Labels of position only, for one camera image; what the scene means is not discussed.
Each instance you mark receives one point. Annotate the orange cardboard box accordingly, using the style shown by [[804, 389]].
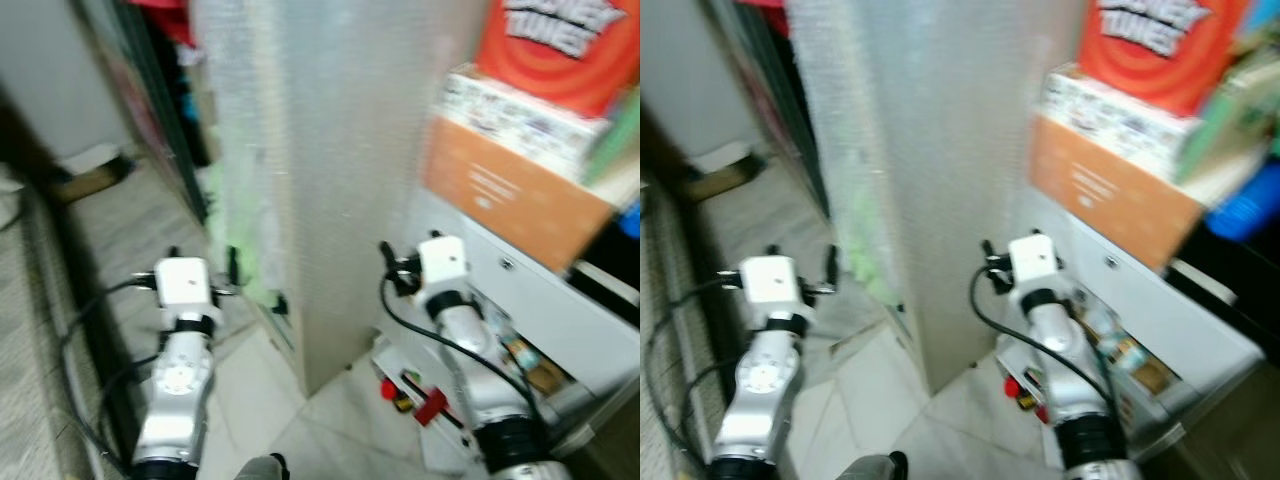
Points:
[[500, 190], [1100, 190]]

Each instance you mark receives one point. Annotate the brown cardboard piece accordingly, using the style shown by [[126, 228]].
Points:
[[100, 180], [725, 180]]

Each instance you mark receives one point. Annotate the red round knob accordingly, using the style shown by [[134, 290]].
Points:
[[1012, 386], [388, 390]]

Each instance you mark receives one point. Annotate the grey textured wardrobe panel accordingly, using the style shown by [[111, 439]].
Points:
[[340, 150], [950, 150]]

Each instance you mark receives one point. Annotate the white printed box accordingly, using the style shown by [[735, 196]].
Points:
[[510, 120], [1110, 120]]

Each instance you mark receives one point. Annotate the grey metal cabinet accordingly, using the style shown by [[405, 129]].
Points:
[[560, 300], [1180, 310]]

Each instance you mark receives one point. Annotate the grey woven floor mat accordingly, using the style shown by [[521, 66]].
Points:
[[665, 350], [30, 350]]

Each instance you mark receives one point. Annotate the blue plastic basket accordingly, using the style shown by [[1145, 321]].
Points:
[[1245, 205], [630, 220]]

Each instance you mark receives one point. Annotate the dark cabinet door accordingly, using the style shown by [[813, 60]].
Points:
[[770, 100], [150, 100]]

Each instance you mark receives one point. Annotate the grey robot left leg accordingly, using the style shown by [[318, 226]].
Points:
[[870, 468], [260, 468]]

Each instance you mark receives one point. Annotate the green flat item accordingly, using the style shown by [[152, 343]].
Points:
[[1230, 110], [625, 130]]

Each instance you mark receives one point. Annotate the red Looney Tunes box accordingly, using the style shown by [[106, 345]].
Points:
[[570, 70], [1160, 70]]

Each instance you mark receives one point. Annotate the red cloth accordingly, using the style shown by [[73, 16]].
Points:
[[165, 18], [762, 4]]

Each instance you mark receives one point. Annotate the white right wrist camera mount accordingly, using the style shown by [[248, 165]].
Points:
[[443, 262], [1035, 260]]

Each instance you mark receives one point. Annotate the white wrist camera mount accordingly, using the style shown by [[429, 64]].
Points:
[[443, 262], [185, 282], [1035, 260], [772, 282]]

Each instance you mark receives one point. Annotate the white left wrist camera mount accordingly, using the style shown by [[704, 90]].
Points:
[[772, 282], [185, 282]]

